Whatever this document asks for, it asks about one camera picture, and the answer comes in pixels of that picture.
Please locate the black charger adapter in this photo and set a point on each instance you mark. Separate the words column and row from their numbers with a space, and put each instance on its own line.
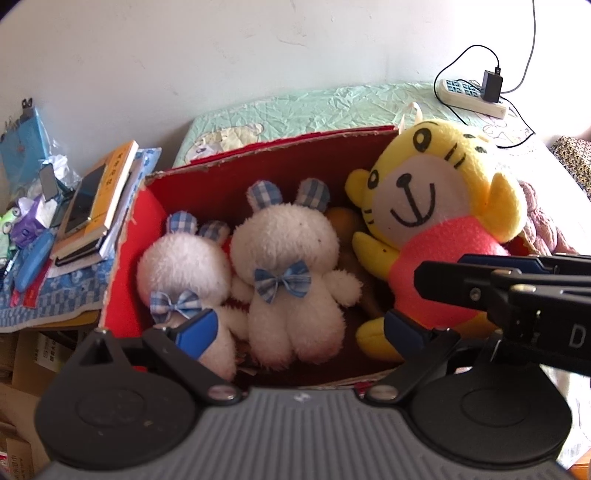
column 492, row 85

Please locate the yellow tiger plush toy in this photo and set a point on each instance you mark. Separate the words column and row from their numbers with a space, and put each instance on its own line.
column 434, row 195

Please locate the brown cardboard boxes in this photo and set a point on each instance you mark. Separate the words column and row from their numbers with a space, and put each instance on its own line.
column 38, row 354

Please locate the blue pencil case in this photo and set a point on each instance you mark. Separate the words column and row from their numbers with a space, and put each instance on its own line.
column 34, row 262

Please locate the smartphone on book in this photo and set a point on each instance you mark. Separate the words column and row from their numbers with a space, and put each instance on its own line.
column 83, row 201

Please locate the mauve teddy bear plush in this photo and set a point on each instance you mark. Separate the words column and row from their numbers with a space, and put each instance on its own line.
column 540, row 234

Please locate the red cardboard box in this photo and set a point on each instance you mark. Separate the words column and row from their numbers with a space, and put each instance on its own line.
column 217, row 191

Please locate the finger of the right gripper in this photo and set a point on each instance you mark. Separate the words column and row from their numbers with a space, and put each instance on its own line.
column 449, row 293
column 560, row 264

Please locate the blue patterned cloth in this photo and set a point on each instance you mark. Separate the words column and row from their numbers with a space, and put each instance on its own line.
column 59, row 299

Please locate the white power strip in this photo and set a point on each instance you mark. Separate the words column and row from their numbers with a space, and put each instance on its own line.
column 461, row 94

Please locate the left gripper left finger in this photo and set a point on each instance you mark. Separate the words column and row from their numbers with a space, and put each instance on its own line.
column 164, row 366

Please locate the large white plush bunny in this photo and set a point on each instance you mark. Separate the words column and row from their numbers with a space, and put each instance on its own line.
column 285, row 258

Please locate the green frog toy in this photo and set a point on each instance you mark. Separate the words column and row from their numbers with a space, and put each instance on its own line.
column 7, row 221

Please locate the blue paper bag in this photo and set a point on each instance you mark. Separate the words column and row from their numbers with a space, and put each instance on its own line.
column 24, row 146

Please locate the small white plush bunny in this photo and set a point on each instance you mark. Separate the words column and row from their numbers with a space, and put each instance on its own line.
column 185, row 272

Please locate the blue patterned book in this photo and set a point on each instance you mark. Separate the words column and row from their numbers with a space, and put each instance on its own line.
column 78, row 250

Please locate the floral patterned pillow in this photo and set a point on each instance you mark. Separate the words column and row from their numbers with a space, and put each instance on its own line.
column 575, row 156

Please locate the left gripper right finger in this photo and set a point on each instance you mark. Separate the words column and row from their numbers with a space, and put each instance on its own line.
column 423, row 351

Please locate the yellow book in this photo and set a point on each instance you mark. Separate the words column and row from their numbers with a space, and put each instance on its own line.
column 117, row 168

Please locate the purple tissue pack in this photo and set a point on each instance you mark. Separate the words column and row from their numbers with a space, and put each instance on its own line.
column 36, row 217

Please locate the green cartoon bear bedsheet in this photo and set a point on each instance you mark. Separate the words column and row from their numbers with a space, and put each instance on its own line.
column 340, row 108

